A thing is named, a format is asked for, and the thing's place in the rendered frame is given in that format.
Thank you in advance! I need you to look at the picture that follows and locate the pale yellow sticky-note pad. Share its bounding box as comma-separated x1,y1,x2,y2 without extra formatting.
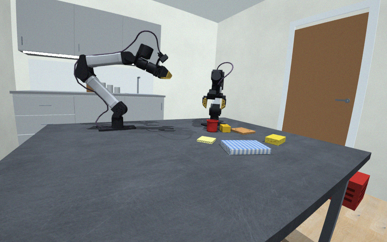
197,136,216,144

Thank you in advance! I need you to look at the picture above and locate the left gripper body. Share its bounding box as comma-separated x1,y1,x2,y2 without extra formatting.
203,86,226,104

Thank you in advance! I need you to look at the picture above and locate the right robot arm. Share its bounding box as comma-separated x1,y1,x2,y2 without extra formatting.
75,44,153,131

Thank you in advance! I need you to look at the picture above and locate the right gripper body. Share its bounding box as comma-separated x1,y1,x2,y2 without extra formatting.
146,62,168,78

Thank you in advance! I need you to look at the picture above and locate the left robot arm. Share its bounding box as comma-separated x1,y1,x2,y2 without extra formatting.
201,70,226,126

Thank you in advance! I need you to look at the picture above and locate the light orange square coaster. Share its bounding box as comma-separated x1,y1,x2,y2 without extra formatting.
231,127,256,135

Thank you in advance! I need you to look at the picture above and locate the red cup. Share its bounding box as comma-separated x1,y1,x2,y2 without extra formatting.
207,119,218,132

